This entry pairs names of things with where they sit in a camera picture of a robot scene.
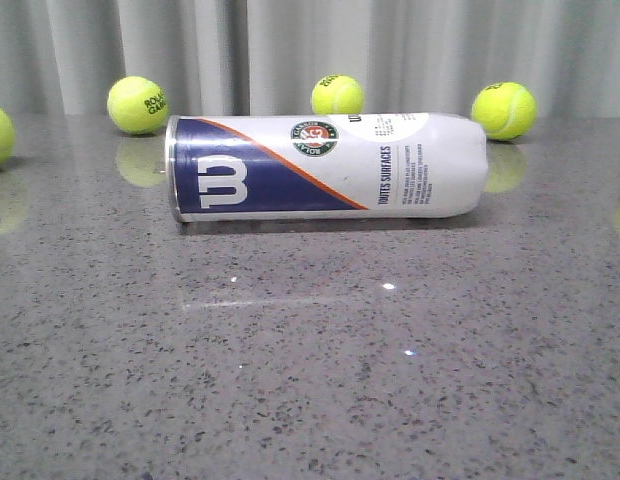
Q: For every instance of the right yellow tennis ball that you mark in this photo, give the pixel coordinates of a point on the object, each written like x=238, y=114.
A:
x=505, y=110

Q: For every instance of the grey pleated curtain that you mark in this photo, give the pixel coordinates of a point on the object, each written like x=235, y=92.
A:
x=264, y=57

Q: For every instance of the Roland Garros yellow tennis ball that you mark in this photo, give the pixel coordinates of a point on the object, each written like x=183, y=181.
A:
x=137, y=105

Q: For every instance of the white blue tennis ball can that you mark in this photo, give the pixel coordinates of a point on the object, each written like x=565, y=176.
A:
x=391, y=165

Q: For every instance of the centre yellow tennis ball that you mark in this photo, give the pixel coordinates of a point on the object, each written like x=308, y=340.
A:
x=337, y=94

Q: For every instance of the far-left yellow tennis ball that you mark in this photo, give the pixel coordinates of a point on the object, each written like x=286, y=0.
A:
x=7, y=136

